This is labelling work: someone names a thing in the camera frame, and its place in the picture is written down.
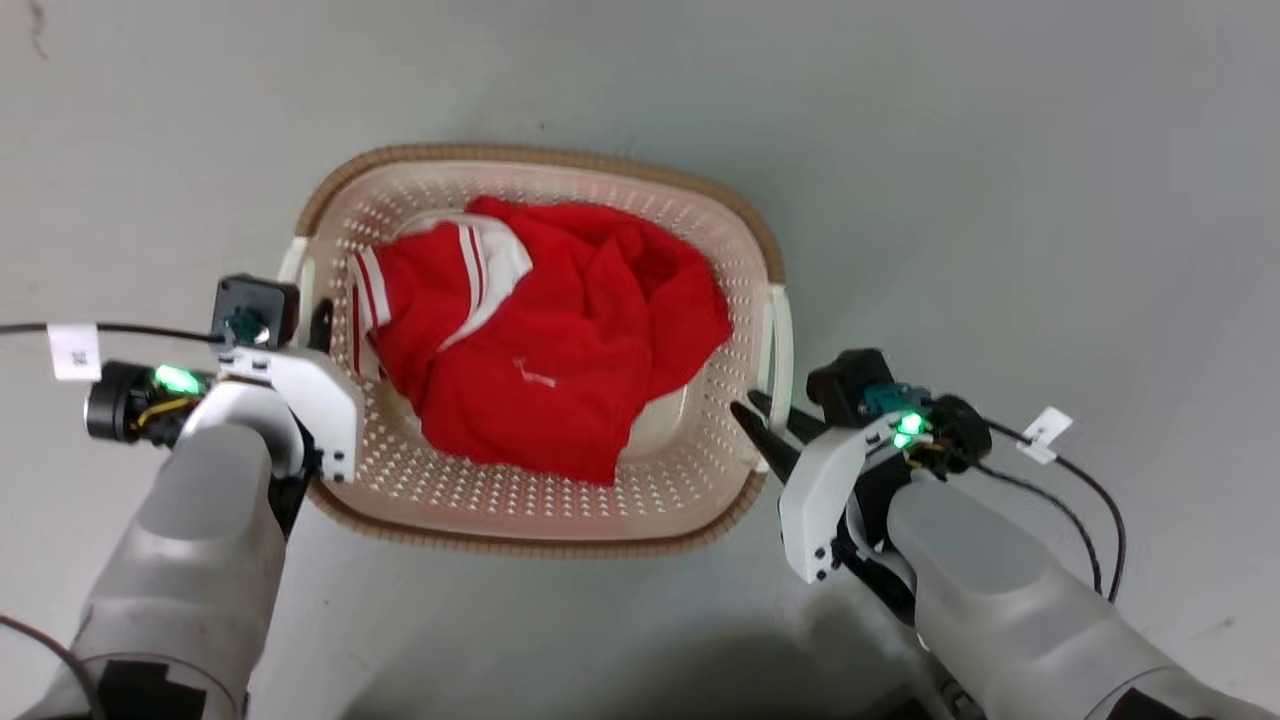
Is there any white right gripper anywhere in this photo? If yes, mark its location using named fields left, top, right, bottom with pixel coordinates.
left=729, top=389, right=933, bottom=584

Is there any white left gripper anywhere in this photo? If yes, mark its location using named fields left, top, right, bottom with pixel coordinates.
left=214, top=299, right=367, bottom=484

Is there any beige plastic laundry basket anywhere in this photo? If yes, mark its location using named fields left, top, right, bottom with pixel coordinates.
left=277, top=143, right=796, bottom=559

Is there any red garment with white stripes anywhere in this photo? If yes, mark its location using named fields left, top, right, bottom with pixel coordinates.
left=345, top=196, right=735, bottom=487

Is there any thin black left gripper cable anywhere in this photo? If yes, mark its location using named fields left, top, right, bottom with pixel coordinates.
left=0, top=321, right=229, bottom=346

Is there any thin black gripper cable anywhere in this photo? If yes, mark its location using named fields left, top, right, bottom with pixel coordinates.
left=965, top=415, right=1130, bottom=603
left=0, top=321, right=229, bottom=346

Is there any white tag on left cable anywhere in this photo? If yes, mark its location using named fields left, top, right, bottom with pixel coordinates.
left=47, top=322, right=104, bottom=382

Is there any white tag on cable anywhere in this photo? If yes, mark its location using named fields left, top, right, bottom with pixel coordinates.
left=1017, top=406, right=1075, bottom=466
left=47, top=322, right=104, bottom=382

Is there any white tag on right cable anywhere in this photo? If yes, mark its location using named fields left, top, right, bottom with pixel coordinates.
left=1017, top=406, right=1075, bottom=466

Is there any thin black right gripper cable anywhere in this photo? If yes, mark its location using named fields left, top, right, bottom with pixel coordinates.
left=965, top=415, right=1130, bottom=603

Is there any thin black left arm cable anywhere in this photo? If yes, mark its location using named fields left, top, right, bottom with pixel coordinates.
left=0, top=614, right=105, bottom=720

